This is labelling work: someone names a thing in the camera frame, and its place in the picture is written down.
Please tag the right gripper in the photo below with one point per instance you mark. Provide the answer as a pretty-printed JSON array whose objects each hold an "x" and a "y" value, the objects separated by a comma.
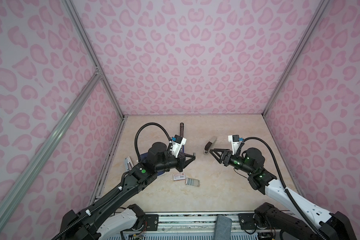
[{"x": 226, "y": 152}]

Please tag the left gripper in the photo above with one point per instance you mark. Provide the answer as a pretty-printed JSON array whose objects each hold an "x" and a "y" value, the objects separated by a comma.
[{"x": 182, "y": 163}]

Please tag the staple tray with staples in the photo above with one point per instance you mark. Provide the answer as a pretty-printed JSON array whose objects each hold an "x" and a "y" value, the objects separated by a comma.
[{"x": 192, "y": 182}]

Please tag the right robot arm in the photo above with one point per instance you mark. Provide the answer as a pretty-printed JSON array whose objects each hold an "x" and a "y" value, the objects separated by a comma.
[{"x": 308, "y": 221}]

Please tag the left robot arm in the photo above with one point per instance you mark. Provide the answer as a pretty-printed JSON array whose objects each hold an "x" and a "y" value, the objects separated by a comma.
[{"x": 85, "y": 224}]

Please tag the small white stapler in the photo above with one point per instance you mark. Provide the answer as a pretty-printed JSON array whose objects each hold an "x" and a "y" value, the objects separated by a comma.
[{"x": 128, "y": 164}]

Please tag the blue book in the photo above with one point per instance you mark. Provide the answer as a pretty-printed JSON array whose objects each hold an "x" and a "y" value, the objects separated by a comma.
[{"x": 143, "y": 158}]

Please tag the grey foam block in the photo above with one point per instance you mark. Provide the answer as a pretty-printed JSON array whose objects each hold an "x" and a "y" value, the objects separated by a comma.
[{"x": 223, "y": 228}]

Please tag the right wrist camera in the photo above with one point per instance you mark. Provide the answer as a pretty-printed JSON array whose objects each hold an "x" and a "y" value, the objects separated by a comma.
[{"x": 236, "y": 142}]

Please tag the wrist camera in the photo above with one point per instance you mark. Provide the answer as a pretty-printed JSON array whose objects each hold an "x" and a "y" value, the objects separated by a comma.
[
  {"x": 177, "y": 144},
  {"x": 236, "y": 142}
]

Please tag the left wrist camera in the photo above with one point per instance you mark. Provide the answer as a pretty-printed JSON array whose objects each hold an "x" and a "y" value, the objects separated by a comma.
[{"x": 177, "y": 144}]

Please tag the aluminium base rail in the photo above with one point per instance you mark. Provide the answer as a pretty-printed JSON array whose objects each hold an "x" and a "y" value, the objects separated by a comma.
[{"x": 135, "y": 224}]

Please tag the aluminium corner frame post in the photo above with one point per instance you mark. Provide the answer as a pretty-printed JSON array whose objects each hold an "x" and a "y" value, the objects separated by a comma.
[{"x": 307, "y": 34}]

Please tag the left aluminium frame beam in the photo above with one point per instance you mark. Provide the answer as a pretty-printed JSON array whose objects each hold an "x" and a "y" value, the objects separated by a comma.
[{"x": 17, "y": 192}]

